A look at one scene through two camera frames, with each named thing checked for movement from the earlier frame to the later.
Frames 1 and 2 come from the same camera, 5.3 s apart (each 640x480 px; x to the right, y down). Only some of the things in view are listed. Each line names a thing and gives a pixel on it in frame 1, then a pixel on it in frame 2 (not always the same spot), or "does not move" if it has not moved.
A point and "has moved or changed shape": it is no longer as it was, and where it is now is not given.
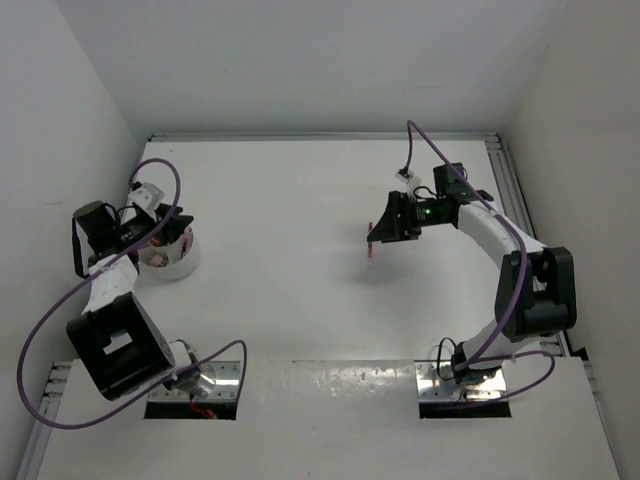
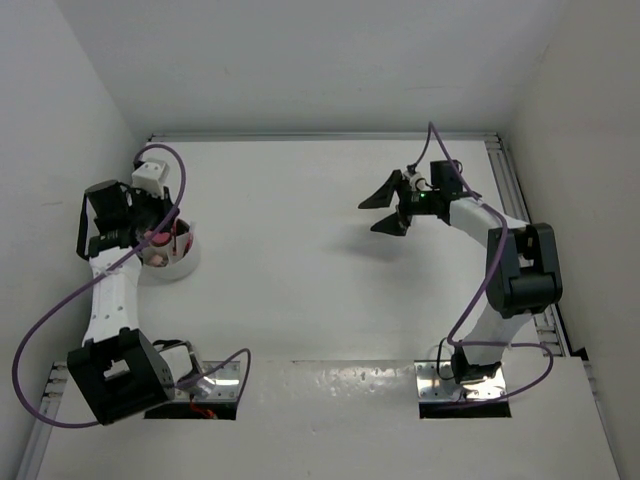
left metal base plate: [219, 404] does not move
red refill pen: [186, 243] does not move
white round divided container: [170, 263] does not move
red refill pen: [370, 243] has moved or changed shape
